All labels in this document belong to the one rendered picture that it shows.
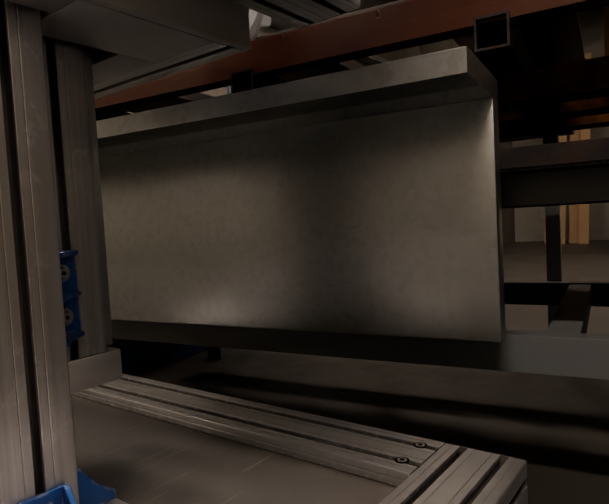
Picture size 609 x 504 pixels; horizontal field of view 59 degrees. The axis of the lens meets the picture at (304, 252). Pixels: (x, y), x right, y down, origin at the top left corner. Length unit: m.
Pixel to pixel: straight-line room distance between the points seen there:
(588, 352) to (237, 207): 0.62
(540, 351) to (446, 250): 0.23
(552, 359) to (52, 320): 0.72
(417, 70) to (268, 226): 0.41
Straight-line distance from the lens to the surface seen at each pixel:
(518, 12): 0.90
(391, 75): 0.71
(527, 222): 8.94
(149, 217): 1.14
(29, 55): 0.54
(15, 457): 0.53
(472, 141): 0.83
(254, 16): 1.12
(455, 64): 0.69
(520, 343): 0.94
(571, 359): 0.94
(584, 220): 8.03
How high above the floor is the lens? 0.49
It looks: 3 degrees down
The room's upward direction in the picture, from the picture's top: 3 degrees counter-clockwise
